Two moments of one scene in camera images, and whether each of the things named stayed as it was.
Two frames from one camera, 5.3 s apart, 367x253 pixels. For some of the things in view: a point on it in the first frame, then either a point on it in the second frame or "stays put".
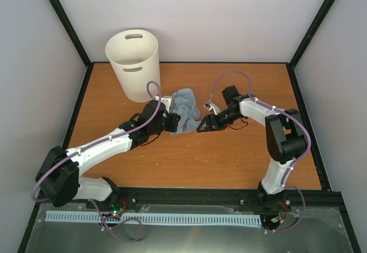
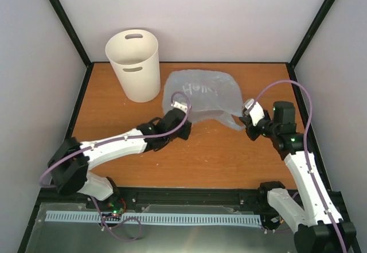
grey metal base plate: (285, 228) stays put
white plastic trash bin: (133, 54) stays put
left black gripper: (175, 119) → (186, 135)
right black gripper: (210, 120) → (252, 135)
